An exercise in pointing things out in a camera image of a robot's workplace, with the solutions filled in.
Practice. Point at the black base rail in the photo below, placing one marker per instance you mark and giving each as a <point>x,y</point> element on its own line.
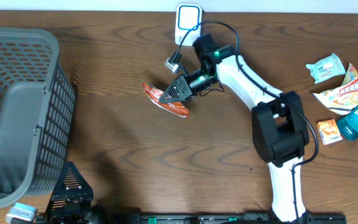
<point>252,217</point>

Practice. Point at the white barcode scanner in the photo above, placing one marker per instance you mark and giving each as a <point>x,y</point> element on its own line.
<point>188,17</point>

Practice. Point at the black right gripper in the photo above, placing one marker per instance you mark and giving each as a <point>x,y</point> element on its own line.
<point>182,88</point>

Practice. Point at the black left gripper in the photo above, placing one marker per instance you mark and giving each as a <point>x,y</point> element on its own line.
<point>84,209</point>

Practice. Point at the small orange snack packet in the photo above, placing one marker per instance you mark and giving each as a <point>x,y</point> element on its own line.
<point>329,131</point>

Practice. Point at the grey plastic mesh basket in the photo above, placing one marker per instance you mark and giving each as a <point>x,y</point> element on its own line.
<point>37,103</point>

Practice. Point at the red Top chocolate bar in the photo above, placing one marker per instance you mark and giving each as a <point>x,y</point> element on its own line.
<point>154,94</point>

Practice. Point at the light teal snack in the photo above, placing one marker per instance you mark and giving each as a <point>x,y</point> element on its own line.
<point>326,68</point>

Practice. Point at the teal mouthwash bottle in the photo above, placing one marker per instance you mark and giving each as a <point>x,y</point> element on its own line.
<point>357,119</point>

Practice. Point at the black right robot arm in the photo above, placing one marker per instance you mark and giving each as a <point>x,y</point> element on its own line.
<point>279,132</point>

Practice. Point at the cream snack bag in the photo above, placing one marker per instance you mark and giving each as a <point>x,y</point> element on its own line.
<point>343,99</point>

